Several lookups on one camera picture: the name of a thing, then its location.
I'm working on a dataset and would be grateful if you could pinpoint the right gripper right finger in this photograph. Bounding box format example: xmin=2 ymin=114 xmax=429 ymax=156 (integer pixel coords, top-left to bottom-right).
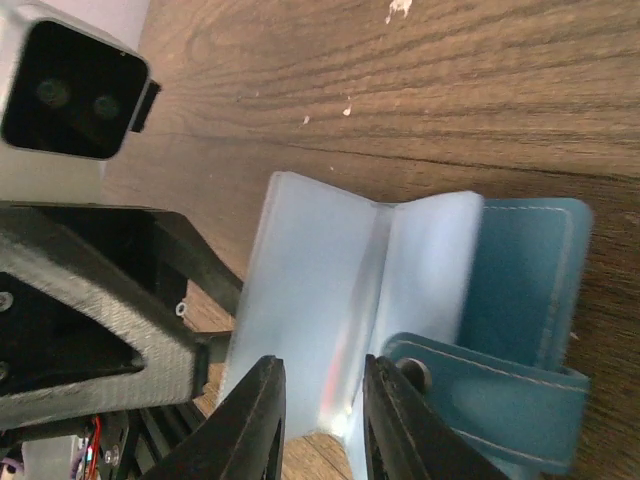
xmin=363 ymin=354 xmax=506 ymax=480

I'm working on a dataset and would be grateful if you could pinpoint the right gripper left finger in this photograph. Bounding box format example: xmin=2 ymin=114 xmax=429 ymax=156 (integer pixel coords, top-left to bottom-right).
xmin=144 ymin=355 xmax=286 ymax=480

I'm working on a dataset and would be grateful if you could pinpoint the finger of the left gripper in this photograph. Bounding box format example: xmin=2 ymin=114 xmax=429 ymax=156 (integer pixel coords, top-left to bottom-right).
xmin=1 ymin=202 xmax=242 ymax=430

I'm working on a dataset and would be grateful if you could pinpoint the blue card holder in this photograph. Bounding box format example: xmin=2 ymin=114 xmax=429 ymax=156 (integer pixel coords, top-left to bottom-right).
xmin=220 ymin=172 xmax=592 ymax=479

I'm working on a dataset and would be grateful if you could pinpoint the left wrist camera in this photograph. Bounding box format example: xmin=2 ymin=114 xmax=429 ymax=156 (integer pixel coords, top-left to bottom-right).
xmin=1 ymin=1 xmax=152 ymax=203

